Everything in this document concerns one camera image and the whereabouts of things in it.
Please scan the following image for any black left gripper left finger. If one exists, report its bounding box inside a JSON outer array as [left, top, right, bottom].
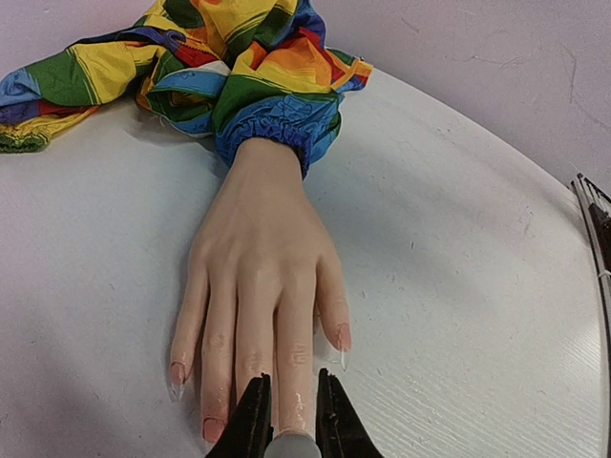
[[206, 374, 272, 458]]

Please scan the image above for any nail polish brush cap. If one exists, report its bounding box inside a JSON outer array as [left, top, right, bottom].
[[263, 432, 322, 458]]

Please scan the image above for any colourful rainbow jacket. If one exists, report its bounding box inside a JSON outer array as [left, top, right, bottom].
[[1, 1, 372, 170]]

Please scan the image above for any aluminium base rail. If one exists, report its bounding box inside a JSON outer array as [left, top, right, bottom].
[[570, 174, 611, 335]]

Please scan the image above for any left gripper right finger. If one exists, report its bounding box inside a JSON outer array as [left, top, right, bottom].
[[316, 368, 382, 458]]

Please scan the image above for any mannequin hand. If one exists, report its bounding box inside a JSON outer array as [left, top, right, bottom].
[[169, 138, 352, 445]]

